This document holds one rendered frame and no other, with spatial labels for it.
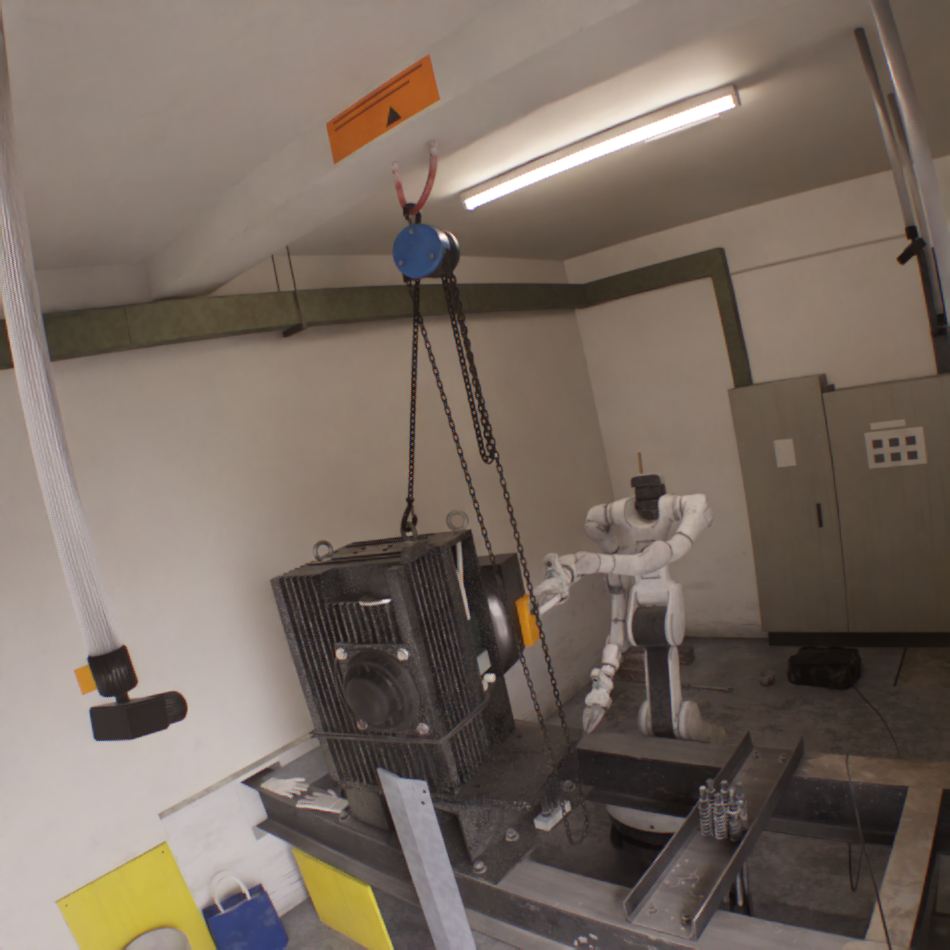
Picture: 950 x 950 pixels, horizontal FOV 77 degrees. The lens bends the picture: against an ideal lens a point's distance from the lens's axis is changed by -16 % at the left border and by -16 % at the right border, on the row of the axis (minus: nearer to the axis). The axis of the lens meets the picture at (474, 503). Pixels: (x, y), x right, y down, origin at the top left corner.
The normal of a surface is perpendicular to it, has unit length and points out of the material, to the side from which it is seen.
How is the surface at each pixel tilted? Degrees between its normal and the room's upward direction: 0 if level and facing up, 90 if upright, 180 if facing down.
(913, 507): 90
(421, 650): 90
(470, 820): 90
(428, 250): 92
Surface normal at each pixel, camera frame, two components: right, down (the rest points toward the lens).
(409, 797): -0.47, 0.22
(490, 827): 0.74, -0.07
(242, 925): 0.56, -0.07
